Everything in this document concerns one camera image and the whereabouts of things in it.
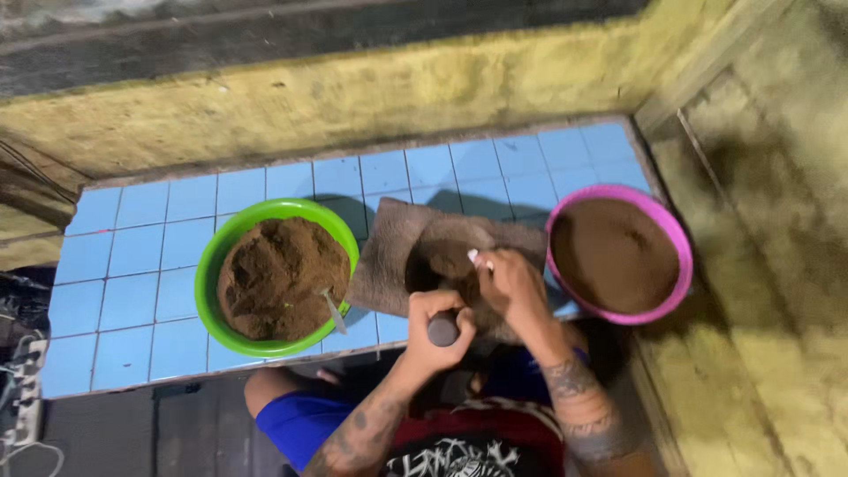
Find person's right hand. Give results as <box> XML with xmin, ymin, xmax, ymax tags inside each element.
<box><xmin>467</xmin><ymin>248</ymin><xmax>552</xmax><ymax>343</ymax></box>

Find metal spoon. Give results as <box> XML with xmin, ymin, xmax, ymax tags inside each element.
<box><xmin>321</xmin><ymin>287</ymin><xmax>348</xmax><ymax>335</ymax></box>

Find fine brown powder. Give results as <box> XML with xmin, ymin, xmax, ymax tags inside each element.
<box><xmin>550</xmin><ymin>198</ymin><xmax>681</xmax><ymax>315</ymax></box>

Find grey stone pestle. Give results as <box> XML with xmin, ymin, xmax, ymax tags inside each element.
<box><xmin>427</xmin><ymin>310</ymin><xmax>461</xmax><ymax>348</ymax></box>

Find pink plastic bowl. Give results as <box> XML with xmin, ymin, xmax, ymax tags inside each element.
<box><xmin>545</xmin><ymin>184</ymin><xmax>694</xmax><ymax>326</ymax></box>

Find blue shorts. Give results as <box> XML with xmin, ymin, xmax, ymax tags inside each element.
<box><xmin>255</xmin><ymin>344</ymin><xmax>591</xmax><ymax>473</ymax></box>

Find brown towel cloth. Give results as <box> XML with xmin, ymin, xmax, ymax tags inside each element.
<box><xmin>345</xmin><ymin>197</ymin><xmax>551</xmax><ymax>345</ymax></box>

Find person's left hand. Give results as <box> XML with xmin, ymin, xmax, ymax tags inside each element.
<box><xmin>400</xmin><ymin>289</ymin><xmax>478</xmax><ymax>374</ymax></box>

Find heap of dark clutter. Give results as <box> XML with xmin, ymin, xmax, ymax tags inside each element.
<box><xmin>0</xmin><ymin>265</ymin><xmax>66</xmax><ymax>477</ymax></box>

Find dark stone mortar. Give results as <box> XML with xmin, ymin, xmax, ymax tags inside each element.
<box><xmin>404</xmin><ymin>228</ymin><xmax>507</xmax><ymax>332</ymax></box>

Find green plastic bowl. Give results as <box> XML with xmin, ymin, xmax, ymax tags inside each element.
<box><xmin>194</xmin><ymin>198</ymin><xmax>360</xmax><ymax>359</ymax></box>

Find coarse brown powder heap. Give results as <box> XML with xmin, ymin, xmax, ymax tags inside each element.
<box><xmin>217</xmin><ymin>216</ymin><xmax>351</xmax><ymax>342</ymax></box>

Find red black printed shirt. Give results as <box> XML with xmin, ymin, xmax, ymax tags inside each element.
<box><xmin>383</xmin><ymin>396</ymin><xmax>568</xmax><ymax>477</ymax></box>

